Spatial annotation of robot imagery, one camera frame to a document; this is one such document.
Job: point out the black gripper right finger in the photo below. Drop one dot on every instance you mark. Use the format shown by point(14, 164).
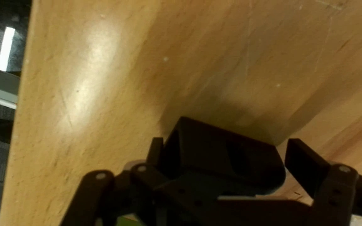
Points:
point(336, 189)

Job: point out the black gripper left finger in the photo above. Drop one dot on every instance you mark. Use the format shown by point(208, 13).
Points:
point(103, 197)

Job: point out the black block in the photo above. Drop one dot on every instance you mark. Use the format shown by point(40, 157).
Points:
point(220, 160)

